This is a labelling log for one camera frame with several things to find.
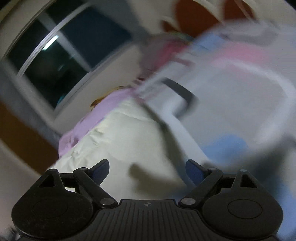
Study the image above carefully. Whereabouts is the brown scalloped headboard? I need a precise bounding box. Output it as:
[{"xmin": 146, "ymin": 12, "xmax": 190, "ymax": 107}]
[{"xmin": 161, "ymin": 0, "xmax": 257, "ymax": 35}]

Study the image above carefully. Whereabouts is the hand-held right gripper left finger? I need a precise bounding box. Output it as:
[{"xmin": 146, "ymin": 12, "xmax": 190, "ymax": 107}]
[{"xmin": 36, "ymin": 159, "xmax": 117, "ymax": 208}]

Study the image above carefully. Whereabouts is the brown stuffed toy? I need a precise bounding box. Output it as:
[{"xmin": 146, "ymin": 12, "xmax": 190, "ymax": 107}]
[{"xmin": 90, "ymin": 86, "xmax": 126, "ymax": 110}]

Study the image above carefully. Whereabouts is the window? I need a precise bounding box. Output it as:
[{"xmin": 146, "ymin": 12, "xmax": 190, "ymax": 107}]
[{"xmin": 0, "ymin": 2, "xmax": 139, "ymax": 116}]

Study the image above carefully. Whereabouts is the grey curtain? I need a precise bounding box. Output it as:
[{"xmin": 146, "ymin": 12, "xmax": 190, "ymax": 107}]
[
  {"xmin": 118, "ymin": 0, "xmax": 167, "ymax": 47},
  {"xmin": 0, "ymin": 65, "xmax": 60, "ymax": 146}
]

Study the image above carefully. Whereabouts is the white puffer jacket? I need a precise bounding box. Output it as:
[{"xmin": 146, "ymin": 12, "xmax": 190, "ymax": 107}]
[{"xmin": 50, "ymin": 98, "xmax": 208, "ymax": 201}]

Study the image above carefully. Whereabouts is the pile of clothes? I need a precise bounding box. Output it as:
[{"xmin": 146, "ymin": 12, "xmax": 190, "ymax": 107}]
[{"xmin": 141, "ymin": 32, "xmax": 195, "ymax": 77}]

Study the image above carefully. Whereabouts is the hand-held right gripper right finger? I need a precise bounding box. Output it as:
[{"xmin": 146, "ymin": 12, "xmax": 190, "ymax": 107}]
[{"xmin": 179, "ymin": 159, "xmax": 259, "ymax": 208}]

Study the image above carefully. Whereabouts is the pink blanket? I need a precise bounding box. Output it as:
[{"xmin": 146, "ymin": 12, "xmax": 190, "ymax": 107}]
[{"xmin": 58, "ymin": 87, "xmax": 144, "ymax": 158}]

